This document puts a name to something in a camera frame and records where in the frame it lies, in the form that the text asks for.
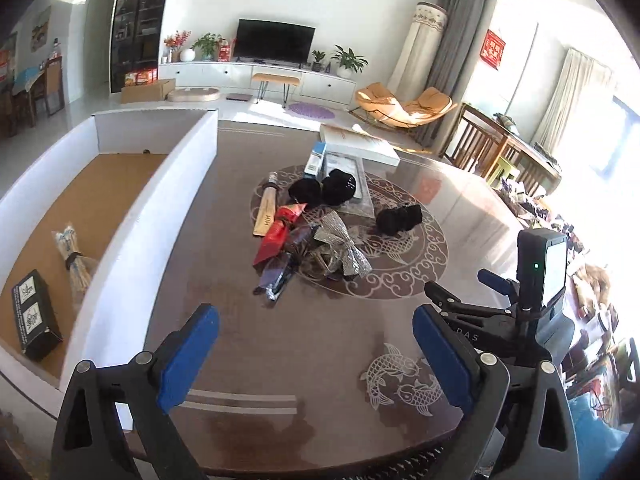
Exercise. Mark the dark glass bookcase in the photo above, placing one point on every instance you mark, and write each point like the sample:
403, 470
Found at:
140, 20

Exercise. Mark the black television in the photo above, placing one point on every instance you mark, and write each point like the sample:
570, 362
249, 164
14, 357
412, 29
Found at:
275, 40

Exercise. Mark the plain black scrunchie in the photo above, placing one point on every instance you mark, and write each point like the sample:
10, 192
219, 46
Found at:
306, 191

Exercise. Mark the wooden stool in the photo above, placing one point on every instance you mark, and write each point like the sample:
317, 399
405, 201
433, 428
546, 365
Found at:
275, 78

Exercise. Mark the purple packet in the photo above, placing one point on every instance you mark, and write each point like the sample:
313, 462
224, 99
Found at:
280, 272

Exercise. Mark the covered floor air conditioner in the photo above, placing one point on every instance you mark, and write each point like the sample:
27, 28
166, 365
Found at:
420, 50

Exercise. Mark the flat white box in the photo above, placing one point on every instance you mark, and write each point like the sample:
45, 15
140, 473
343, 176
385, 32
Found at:
360, 142

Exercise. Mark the gold cream tube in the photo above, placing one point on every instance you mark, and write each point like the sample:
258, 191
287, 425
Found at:
264, 215

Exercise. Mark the small black printed box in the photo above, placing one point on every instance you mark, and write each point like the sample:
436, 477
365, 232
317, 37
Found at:
35, 317

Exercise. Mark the bushy green potted plant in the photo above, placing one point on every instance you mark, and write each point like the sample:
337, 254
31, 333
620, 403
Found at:
206, 44

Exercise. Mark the orange rocking chair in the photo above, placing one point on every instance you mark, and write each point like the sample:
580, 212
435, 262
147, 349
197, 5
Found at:
385, 102

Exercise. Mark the framed wall picture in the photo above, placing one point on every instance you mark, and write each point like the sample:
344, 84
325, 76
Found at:
41, 30

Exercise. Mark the wooden side table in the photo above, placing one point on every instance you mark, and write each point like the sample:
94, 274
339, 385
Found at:
530, 152

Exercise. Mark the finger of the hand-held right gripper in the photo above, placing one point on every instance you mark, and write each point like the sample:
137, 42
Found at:
442, 296
492, 280

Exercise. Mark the red gift box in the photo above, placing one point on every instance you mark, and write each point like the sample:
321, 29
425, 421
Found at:
226, 51

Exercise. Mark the round white vase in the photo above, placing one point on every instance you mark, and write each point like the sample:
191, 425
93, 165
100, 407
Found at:
187, 55

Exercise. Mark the clear plastic bag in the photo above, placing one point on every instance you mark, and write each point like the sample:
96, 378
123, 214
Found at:
364, 195

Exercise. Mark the white storage box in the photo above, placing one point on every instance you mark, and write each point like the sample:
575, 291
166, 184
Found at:
150, 240

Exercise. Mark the grey curtain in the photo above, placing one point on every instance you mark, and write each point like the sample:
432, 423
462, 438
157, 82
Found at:
460, 35

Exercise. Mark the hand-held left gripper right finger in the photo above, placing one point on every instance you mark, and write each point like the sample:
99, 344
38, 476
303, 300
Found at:
440, 355

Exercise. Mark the blue and white carton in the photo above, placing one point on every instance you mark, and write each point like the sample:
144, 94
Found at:
316, 160

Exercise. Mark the red flower bouquet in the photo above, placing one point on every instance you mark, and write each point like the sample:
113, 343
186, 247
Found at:
175, 40

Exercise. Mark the cardboard box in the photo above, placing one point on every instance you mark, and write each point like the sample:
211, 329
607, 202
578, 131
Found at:
147, 91

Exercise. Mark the purple round mat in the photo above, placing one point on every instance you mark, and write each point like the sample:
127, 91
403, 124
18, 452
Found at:
310, 110

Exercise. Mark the red wall hanging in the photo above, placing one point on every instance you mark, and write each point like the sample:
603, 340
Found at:
491, 48

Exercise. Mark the white curtain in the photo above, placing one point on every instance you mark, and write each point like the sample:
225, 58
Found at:
575, 95

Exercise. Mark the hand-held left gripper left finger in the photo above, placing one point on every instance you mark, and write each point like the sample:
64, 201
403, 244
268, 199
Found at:
187, 355

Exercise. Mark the wooden slatted chair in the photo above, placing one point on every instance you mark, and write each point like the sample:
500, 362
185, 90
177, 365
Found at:
472, 140

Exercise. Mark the red packet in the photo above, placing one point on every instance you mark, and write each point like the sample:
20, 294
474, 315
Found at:
272, 242

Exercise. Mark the beige floor cushion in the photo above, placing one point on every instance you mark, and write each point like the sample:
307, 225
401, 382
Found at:
194, 95

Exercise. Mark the tied bundle of sticks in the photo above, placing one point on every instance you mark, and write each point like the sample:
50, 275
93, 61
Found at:
75, 265

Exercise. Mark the white television cabinet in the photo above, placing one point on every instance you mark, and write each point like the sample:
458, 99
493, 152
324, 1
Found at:
210, 74

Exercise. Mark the small potted plant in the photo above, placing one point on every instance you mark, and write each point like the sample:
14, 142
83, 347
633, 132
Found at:
318, 57

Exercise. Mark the large leafy potted plant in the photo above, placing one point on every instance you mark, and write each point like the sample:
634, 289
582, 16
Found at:
348, 60

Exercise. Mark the black velvet scrunchie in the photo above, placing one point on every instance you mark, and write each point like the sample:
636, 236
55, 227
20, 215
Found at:
397, 217

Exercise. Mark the silver glitter bow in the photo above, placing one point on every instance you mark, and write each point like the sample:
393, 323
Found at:
345, 255

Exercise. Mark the beaded black scrunchie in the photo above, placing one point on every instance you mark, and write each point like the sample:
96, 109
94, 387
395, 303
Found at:
339, 186

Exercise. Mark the green stool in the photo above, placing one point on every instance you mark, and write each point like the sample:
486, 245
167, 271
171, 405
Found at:
502, 170

